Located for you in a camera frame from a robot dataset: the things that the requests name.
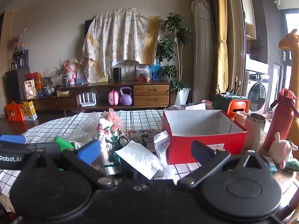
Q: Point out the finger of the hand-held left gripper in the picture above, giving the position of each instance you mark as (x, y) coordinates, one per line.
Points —
(52, 148)
(11, 139)

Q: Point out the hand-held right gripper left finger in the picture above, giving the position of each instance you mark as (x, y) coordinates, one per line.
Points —
(90, 151)

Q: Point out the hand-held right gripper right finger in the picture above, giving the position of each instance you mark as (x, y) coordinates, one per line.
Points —
(199, 150)

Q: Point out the green soft block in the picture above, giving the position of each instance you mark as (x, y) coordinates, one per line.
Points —
(64, 143)

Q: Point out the red cardboard box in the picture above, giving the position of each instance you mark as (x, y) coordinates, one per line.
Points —
(186, 144)

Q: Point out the cartoon printed cloth bag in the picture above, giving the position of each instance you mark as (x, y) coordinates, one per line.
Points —
(104, 144)

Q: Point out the clear plastic bag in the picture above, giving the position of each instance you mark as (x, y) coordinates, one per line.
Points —
(90, 126)

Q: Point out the pink mesh bath pouf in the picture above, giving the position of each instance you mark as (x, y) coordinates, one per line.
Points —
(112, 116)

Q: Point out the white embossed pouch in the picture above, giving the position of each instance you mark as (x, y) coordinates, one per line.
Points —
(140, 158)

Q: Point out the black white checkered tablecloth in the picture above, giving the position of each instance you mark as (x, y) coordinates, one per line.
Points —
(58, 126)

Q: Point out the red gift bag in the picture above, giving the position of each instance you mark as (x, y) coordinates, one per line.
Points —
(15, 114)

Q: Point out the yellow gift box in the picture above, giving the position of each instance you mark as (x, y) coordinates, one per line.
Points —
(29, 109)

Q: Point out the pink white paper packet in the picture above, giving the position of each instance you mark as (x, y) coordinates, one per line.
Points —
(196, 106)

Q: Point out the pink bowl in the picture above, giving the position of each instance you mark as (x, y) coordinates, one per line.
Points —
(207, 103)

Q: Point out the white router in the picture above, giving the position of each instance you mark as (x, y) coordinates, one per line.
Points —
(88, 103)

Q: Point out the white orange snack box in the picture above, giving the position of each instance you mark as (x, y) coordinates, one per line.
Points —
(30, 91)

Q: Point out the white lidded cup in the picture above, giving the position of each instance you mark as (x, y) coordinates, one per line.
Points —
(240, 119)

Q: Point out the black cabinet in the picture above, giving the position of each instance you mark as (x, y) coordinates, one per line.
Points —
(14, 86)

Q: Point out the cartoon printed tissue packet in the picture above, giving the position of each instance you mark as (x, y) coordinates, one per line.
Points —
(142, 134)

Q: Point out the small wooden box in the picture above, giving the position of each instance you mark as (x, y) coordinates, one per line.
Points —
(63, 92)

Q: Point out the white steel tumbler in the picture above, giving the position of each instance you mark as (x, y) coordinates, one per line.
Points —
(254, 135)

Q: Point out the orange green desk organizer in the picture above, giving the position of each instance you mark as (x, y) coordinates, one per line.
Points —
(238, 108)

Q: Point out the purple kettlebell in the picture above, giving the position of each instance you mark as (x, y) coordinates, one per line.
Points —
(126, 99)

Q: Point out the potted plant in vase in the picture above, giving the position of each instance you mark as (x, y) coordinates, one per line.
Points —
(65, 81)

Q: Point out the wooden TV cabinet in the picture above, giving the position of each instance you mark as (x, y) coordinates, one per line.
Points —
(151, 98)

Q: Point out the teal white box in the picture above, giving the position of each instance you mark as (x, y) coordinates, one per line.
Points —
(271, 166)

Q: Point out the makeup brush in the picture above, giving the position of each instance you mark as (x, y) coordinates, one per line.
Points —
(234, 84)
(238, 87)

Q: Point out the pink doll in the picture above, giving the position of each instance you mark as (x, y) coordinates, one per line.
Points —
(70, 74)

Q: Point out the blue toy box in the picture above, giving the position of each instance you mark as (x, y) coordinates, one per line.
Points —
(81, 74)

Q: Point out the black coffee maker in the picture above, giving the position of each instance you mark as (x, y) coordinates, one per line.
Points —
(21, 60)

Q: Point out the white washing machine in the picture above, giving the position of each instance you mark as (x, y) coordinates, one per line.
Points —
(257, 95)

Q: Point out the white pink rabbit plush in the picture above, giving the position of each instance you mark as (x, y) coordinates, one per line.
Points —
(280, 149)

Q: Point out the black speaker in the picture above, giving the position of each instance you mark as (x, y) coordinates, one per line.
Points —
(117, 74)

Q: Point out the red water bottle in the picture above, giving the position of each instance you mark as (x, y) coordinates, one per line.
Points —
(280, 121)

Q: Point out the patterned lace table mat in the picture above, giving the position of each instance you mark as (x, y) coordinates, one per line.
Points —
(285, 179)

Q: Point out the clear bag of toys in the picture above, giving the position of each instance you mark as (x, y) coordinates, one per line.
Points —
(143, 74)

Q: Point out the dried flower arrangement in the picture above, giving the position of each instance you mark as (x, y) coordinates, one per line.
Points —
(19, 45)

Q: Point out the dark green toy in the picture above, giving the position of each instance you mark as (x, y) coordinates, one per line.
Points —
(293, 165)

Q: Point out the beige standing air conditioner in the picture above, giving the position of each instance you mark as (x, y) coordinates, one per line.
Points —
(204, 51)

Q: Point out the floral patterned sheet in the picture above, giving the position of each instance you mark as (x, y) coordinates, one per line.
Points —
(116, 39)

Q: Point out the yellow curtain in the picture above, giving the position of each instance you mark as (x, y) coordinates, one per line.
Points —
(221, 28)

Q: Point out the black television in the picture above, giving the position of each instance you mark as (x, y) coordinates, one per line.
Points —
(87, 26)

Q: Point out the potted tree in white pot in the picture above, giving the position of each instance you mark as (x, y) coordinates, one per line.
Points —
(174, 23)

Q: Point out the yellow giraffe toy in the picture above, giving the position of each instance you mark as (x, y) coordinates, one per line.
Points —
(289, 42)

